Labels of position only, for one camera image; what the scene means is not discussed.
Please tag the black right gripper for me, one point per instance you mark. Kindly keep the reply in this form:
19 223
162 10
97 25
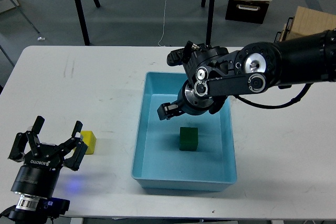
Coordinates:
187 102

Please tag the yellow cube block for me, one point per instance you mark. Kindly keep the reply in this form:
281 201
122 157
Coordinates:
89 139

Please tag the black right stand legs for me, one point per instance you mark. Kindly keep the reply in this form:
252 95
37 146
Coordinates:
210 1

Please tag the cardboard box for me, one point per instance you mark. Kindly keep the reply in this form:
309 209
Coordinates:
309 21

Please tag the green cube block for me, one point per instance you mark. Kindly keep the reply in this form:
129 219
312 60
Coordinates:
188 139

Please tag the black storage box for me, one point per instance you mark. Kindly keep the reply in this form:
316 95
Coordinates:
247 11

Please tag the wooden cart at left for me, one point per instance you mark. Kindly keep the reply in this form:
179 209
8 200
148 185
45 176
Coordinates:
7 5

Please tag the blue plastic bin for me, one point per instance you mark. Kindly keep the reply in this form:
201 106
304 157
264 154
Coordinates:
159 163

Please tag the black metal rack frame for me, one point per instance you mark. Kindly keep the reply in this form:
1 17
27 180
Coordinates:
282 35

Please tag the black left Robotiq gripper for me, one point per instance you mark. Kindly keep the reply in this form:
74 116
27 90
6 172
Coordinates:
39 173

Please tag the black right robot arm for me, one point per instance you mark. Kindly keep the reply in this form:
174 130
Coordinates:
214 73

